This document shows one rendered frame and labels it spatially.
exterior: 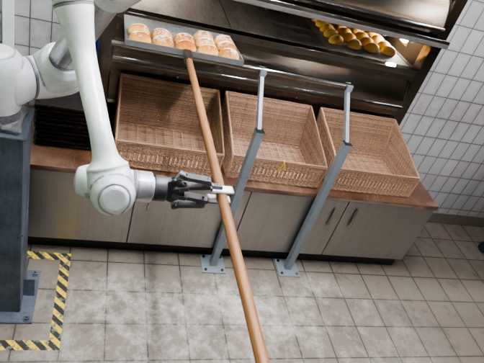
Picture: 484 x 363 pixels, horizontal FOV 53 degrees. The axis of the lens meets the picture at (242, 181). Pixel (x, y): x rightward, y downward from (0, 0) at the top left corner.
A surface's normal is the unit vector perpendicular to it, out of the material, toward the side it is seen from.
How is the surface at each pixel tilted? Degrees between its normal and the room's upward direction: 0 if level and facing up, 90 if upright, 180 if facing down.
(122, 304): 0
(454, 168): 90
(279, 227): 90
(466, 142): 90
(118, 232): 90
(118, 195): 69
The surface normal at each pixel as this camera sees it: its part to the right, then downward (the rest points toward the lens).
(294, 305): 0.27, -0.77
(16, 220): 0.18, 0.63
